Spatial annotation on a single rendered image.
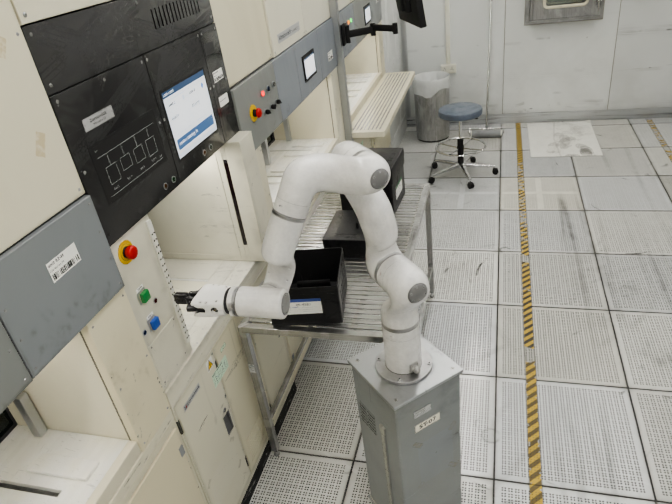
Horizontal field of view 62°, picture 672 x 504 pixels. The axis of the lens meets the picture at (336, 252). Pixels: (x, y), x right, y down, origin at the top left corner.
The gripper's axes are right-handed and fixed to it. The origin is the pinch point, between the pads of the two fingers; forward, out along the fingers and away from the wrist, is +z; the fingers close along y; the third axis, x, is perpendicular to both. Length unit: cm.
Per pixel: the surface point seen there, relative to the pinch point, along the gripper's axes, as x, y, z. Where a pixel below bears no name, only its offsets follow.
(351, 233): -34, 96, -23
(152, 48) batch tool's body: 61, 39, 13
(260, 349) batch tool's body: -70, 56, 12
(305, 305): -35, 44, -18
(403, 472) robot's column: -76, 9, -57
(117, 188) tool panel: 32.1, 4.6, 12.4
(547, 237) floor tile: -120, 244, -119
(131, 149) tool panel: 38.9, 15.3, 12.4
